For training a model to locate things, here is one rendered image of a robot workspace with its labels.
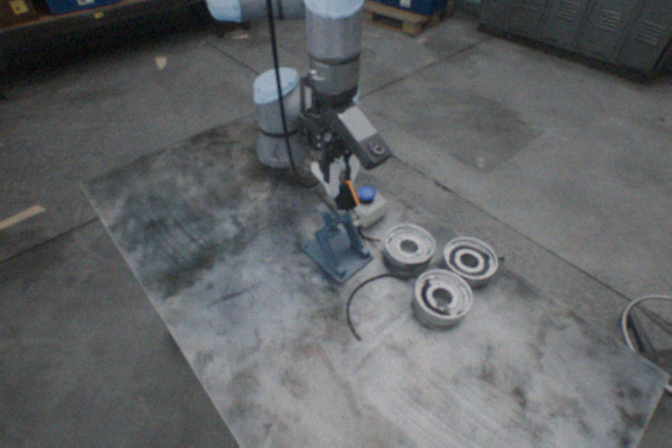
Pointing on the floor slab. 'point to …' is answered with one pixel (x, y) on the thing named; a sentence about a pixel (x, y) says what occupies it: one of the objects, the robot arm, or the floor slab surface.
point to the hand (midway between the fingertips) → (343, 189)
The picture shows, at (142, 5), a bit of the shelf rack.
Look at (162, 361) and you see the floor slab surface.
